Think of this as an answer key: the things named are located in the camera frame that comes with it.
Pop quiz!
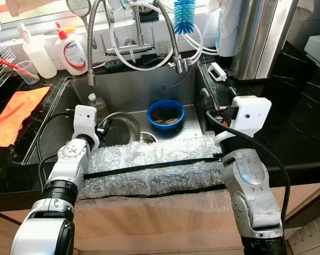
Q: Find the large steel bowl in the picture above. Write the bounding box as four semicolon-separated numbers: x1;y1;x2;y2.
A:
103;110;143;148

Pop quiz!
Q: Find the small clear bottle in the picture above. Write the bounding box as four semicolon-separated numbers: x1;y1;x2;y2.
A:
87;92;108;115

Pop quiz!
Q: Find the small white plastic clip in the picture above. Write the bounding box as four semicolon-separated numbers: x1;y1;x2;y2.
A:
208;62;228;82

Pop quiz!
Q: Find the stainless steel sink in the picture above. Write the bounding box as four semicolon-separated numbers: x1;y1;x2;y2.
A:
24;72;219;165

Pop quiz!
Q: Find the blue plastic bowl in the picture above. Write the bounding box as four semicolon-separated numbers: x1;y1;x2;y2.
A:
146;99;186;130

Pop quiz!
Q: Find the dark scouring pad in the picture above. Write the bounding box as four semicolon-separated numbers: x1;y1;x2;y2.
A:
104;59;126;70

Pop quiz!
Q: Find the steel flexible spout faucet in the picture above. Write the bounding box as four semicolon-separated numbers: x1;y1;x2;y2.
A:
152;0;191;74
87;0;114;87

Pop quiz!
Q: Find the clear bubble wrap sheet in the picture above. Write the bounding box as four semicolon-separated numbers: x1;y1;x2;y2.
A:
75;133;227;200

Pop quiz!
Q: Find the white red pump soap bottle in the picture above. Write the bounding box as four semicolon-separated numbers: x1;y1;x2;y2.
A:
54;21;89;77

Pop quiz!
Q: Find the white hanging cloth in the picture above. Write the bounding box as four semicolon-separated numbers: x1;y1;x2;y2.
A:
215;0;244;56

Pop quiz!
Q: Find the blue bottle brush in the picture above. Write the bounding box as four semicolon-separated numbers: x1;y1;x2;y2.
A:
173;0;196;36

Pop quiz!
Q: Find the tall stainless steel canister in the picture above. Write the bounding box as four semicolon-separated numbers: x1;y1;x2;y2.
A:
230;0;299;81

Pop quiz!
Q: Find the orange cloth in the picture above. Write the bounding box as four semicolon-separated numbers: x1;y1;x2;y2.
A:
0;87;50;148

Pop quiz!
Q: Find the clear plastic cup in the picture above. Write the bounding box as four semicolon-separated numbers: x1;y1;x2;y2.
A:
14;60;41;86

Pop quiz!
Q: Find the white squeeze bottle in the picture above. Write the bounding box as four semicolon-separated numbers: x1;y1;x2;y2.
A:
18;23;58;79

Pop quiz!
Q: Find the chrome mixer tap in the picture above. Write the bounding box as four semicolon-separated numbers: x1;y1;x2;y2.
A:
104;0;155;58

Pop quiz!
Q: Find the wooden cabinet front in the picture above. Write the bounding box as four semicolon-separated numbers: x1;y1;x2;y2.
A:
0;183;320;255

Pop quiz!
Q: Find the round steel skimmer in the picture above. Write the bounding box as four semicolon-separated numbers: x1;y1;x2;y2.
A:
66;0;92;18

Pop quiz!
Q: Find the red plastic stick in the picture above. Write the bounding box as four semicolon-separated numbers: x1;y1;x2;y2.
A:
0;54;29;72

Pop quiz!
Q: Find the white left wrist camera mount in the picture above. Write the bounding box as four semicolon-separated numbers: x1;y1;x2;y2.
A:
72;105;100;151

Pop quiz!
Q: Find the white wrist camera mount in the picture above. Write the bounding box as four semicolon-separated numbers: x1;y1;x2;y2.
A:
214;97;272;147
72;105;100;151

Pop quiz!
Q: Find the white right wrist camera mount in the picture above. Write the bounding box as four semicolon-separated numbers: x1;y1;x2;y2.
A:
214;97;272;147

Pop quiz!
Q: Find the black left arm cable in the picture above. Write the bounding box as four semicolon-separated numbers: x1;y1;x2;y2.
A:
35;109;75;186

